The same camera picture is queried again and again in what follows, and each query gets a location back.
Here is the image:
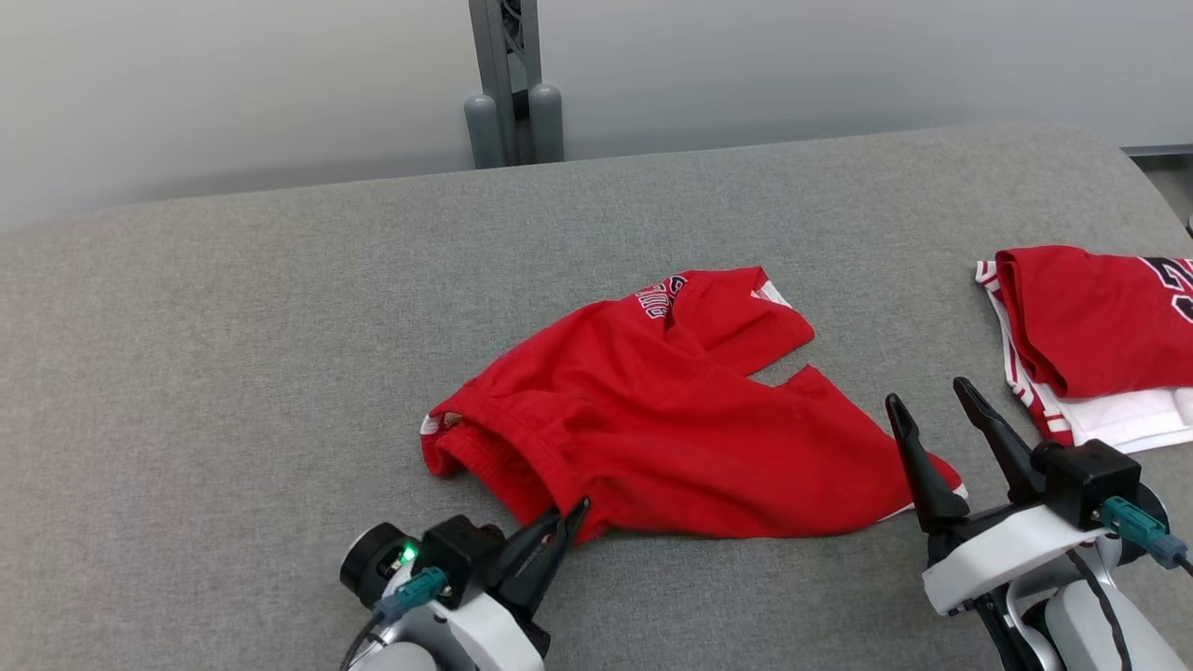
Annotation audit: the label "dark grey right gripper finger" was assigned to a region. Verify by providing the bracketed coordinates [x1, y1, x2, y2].
[952, 376, 1048, 505]
[884, 392, 972, 536]

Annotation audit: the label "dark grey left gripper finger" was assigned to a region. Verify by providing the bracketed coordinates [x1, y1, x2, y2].
[488, 508, 567, 589]
[510, 497, 592, 622]

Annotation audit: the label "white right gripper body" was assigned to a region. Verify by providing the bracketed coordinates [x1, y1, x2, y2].
[922, 503, 1113, 618]

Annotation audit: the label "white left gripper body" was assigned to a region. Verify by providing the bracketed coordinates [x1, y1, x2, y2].
[446, 591, 551, 671]

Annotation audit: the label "red and white jersey shirt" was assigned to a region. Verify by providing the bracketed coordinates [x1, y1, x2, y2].
[975, 244, 1193, 457]

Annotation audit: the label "red shorts with white stripes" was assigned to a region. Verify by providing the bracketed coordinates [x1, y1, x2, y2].
[418, 266, 969, 544]

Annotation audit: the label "left camera cable teal plug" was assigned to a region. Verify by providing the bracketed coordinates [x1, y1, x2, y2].
[340, 566, 451, 671]

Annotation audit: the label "camera cable teal plug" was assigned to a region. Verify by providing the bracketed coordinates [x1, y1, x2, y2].
[1100, 497, 1193, 571]
[340, 566, 451, 671]

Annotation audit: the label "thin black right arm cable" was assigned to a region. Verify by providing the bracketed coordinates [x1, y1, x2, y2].
[1067, 550, 1134, 671]

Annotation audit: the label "right camera cable teal plug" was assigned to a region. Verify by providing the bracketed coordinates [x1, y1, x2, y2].
[1100, 497, 1193, 571]

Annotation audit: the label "grey cylinder post foot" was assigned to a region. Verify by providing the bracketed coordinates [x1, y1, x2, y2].
[528, 83, 566, 165]
[463, 94, 505, 171]

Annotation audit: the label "grey metal truss post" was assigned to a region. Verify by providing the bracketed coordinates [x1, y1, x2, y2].
[468, 0, 544, 169]

